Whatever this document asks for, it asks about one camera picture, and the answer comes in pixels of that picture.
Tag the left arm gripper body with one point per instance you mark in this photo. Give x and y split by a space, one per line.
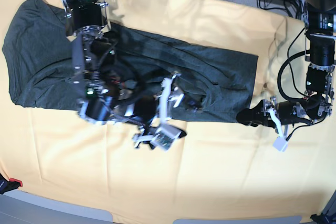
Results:
270 111

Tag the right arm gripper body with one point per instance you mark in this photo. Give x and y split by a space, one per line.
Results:
170 97

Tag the dark green long-sleeve shirt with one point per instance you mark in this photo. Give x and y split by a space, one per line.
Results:
38 57

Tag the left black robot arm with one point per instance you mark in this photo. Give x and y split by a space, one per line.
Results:
316 102

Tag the black clamp right corner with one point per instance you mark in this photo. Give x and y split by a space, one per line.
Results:
323 219

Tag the red and black clamp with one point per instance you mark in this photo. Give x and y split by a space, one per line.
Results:
9 185

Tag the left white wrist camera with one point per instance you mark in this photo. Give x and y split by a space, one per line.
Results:
280 144

